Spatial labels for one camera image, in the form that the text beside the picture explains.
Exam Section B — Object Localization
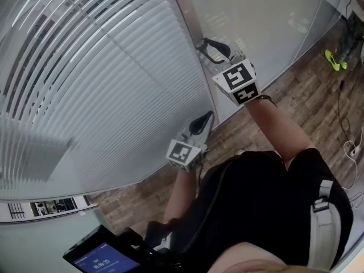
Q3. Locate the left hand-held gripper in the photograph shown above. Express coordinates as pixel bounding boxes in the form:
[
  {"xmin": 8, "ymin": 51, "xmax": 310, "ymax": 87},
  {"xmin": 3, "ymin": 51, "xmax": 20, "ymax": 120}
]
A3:
[{"xmin": 166, "ymin": 110, "xmax": 215, "ymax": 173}]

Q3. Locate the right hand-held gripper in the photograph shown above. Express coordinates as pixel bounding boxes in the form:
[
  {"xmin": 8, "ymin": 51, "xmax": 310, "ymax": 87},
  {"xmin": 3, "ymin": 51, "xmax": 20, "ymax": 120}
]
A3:
[{"xmin": 195, "ymin": 37, "xmax": 262, "ymax": 107}]

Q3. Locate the person's right forearm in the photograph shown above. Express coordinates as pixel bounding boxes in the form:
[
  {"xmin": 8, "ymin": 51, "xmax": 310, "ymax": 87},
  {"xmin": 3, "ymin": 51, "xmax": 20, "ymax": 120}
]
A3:
[{"xmin": 243, "ymin": 96, "xmax": 317, "ymax": 171}]

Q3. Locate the person's left forearm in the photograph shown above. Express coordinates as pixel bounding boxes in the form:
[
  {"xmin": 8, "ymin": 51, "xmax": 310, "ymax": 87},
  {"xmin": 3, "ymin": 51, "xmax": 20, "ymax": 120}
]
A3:
[{"xmin": 163, "ymin": 167, "xmax": 200, "ymax": 225}]

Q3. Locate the black wristband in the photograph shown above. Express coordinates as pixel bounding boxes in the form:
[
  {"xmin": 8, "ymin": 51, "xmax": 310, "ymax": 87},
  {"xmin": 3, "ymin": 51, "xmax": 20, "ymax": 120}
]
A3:
[{"xmin": 257, "ymin": 94, "xmax": 278, "ymax": 108}]

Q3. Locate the person's black shirt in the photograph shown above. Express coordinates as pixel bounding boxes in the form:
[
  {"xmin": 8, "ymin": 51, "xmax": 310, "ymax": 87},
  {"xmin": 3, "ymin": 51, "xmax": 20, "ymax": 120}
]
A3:
[{"xmin": 144, "ymin": 147, "xmax": 355, "ymax": 273}]

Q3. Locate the black tablet holder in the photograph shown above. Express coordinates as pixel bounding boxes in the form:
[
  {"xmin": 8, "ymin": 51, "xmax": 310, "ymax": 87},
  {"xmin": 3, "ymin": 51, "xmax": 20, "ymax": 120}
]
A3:
[{"xmin": 115, "ymin": 227, "xmax": 160, "ymax": 267}]

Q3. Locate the person's face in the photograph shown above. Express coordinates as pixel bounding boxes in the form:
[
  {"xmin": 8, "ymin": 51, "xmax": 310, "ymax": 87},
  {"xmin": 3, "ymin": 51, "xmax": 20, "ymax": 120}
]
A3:
[{"xmin": 206, "ymin": 241, "xmax": 314, "ymax": 273}]

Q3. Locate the black tablet with blue screen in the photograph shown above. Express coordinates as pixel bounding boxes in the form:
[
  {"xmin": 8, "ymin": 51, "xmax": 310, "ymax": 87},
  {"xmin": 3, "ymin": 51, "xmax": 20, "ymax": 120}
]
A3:
[{"xmin": 61, "ymin": 224, "xmax": 143, "ymax": 273}]

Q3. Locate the black metal railing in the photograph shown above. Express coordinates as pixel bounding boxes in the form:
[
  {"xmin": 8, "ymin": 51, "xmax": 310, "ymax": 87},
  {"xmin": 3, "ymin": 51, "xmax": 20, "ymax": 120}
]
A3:
[{"xmin": 7, "ymin": 202, "xmax": 26, "ymax": 220}]

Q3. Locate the frosted glass door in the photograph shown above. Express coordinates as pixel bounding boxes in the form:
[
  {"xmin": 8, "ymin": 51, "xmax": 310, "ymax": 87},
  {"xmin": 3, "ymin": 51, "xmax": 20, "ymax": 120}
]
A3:
[{"xmin": 0, "ymin": 205, "xmax": 115, "ymax": 273}]

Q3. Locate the grey metal window post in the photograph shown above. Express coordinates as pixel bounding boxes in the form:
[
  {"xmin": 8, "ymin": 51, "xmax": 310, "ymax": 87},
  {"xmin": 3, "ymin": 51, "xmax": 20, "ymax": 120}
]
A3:
[{"xmin": 167, "ymin": 0, "xmax": 226, "ymax": 124}]

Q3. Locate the black floor cable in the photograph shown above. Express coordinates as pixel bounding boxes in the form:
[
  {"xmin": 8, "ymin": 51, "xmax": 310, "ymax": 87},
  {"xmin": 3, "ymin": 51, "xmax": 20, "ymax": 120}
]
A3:
[{"xmin": 336, "ymin": 79, "xmax": 355, "ymax": 148}]

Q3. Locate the white power strip with cable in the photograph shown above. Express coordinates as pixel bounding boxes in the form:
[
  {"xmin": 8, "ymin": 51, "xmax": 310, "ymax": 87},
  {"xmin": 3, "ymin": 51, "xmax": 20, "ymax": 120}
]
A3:
[{"xmin": 342, "ymin": 129, "xmax": 364, "ymax": 191}]

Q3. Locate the grey backpack strap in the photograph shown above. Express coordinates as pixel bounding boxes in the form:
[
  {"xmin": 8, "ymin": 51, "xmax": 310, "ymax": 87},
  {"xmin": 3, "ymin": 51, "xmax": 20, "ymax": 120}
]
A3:
[{"xmin": 308, "ymin": 179, "xmax": 342, "ymax": 270}]

